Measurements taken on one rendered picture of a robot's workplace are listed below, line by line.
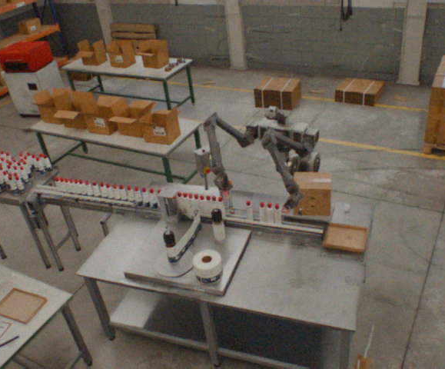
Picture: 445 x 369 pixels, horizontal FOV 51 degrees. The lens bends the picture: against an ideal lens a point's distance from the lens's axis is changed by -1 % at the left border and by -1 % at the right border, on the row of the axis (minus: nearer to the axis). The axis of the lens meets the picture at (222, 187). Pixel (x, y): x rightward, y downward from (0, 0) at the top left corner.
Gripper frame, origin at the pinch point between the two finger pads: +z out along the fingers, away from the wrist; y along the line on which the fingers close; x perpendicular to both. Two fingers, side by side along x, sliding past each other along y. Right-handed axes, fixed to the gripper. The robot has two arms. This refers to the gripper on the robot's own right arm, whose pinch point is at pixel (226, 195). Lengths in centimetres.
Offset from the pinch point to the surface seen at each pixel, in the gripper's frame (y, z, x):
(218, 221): 1.6, 11.3, -18.4
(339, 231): 78, 39, 33
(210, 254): 8.8, 18.1, -45.6
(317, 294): 85, 38, -35
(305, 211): 47, 32, 40
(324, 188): 62, 10, 46
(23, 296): -115, 38, -121
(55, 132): -307, 41, 98
